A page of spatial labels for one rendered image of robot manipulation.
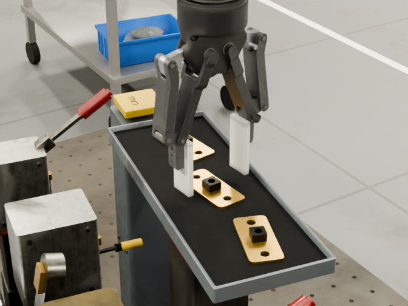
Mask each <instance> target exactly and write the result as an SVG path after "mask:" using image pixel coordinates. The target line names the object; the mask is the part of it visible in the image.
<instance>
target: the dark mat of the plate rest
mask: <svg viewBox="0 0 408 306"><path fill-rule="evenodd" d="M114 134H115V135H116V137H117V138H118V140H119V141H120V143H121V144H122V146H123V147H124V149H125V150H126V152H127V154H128V155H129V156H130V158H131V160H132V161H133V162H134V164H135V166H136V167H137V169H138V170H139V171H140V173H141V175H142V176H143V178H144V179H145V180H146V182H147V184H148V185H149V187H150V188H151V189H152V191H153V193H154V194H155V196H156V197H157V198H158V200H159V202H160V203H161V205H162V206H163V207H164V209H165V211H166V212H167V213H168V215H169V217H170V218H171V220H172V221H173V222H174V224H175V226H176V227H177V229H178V230H179V232H180V234H181V235H182V236H183V238H184V239H185V241H186V243H187V244H188V245H189V247H190V249H191V250H192V252H193V253H194V254H195V256H196V258H197V259H198V260H199V262H200V263H201V265H202V267H203V268H204V269H205V271H206V272H207V274H208V276H209V277H210V278H211V280H212V281H213V283H214V285H215V286H219V285H224V284H228V283H232V282H236V281H241V280H244V279H248V278H251V277H256V276H260V275H263V274H267V273H272V272H275V271H279V270H284V269H287V268H291V267H296V266H299V265H303V264H308V263H311V262H316V261H319V260H323V259H328V258H327V257H326V256H325V254H324V253H323V252H322V251H321V250H320V249H319V248H318V247H317V245H316V244H315V243H314V242H313V241H312V240H311V239H310V238H309V237H308V235H307V234H306V233H305V232H304V230H303V229H302V228H301V227H300V226H299V225H298V224H297V223H296V222H295V221H294V219H293V218H292V217H291V216H290V215H289V213H287V212H286V210H285V209H284V208H283V207H282V206H281V204H280V203H279V202H278V201H277V200H276V199H275V198H274V197H273V196H272V194H271V193H270V192H269V191H268V190H267V188H266V187H264V185H263V184H262V183H261V182H260V181H259V179H258V178H257V177H256V176H255V175H254V174H253V173H252V172H251V171H250V169H249V174H247V175H243V174H242V173H240V172H239V171H237V170H236V169H234V168H233V167H231V166H230V147H229V146H228V144H227V143H226V142H225V141H224V140H223V138H222V137H221V136H220V135H219V134H218V133H217V132H216V131H215V130H214V128H213V127H212V126H211V125H210V124H209V123H208V122H207V121H206V120H205V118H204V117H203V116H199V117H194V120H193V122H192V126H191V129H190V132H189V135H190V136H192V137H193V138H195V139H196V140H198V141H200V142H201V143H203V144H204V145H206V146H208V147H209V148H211V149H213V150H214V155H211V156H209V157H207V158H204V159H201V160H199V161H195V162H193V172H194V171H197V170H199V169H205V170H207V171H208V172H210V173H211V174H213V175H214V176H216V177H217V178H218V179H220V180H221V181H223V182H225V183H226V184H227V185H229V186H230V187H232V188H233V189H235V190H236V191H238V192H239V193H241V194H242V195H243V196H244V197H245V199H244V201H242V202H240V203H237V204H235V205H233V206H230V207H227V208H225V209H218V208H216V207H215V206H214V205H212V204H211V203H209V202H208V201H207V200H205V199H204V198H203V197H201V196H200V195H198V194H197V193H196V192H194V195H193V196H191V197H188V196H186V195H185V194H184V193H182V192H181V191H179V190H178V189H177V188H175V187H174V168H173V167H172V166H170V164H169V154H168V147H167V146H166V145H164V144H163V143H161V142H159V141H158V140H156V139H155V138H154V137H153V136H152V125H150V126H143V127H137V128H133V129H127V130H123V131H116V132H114ZM249 216H265V217H266V218H267V220H268V222H269V224H270V226H271V229H272V230H273V233H274V235H275V237H276V239H277V242H278V244H279V246H280V248H281V250H282V252H283V254H284V260H283V261H280V262H270V263H260V264H251V263H249V261H248V259H247V256H246V254H245V252H244V249H243V246H242V244H241V242H240V239H239V237H238V235H237V232H236V229H235V227H234V224H233V220H234V219H235V218H239V217H249Z"/></svg>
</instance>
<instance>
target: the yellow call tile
mask: <svg viewBox="0 0 408 306"><path fill-rule="evenodd" d="M113 101H114V103H115V105H116V106H117V107H118V109H119V110H120V112H121V113H122V114H123V116H124V117H125V118H126V119H128V118H134V117H140V116H145V115H151V114H154V105H155V92H154V91H153V90H152V89H146V90H139V91H135V92H128V93H121V94H117V95H114V96H113Z"/></svg>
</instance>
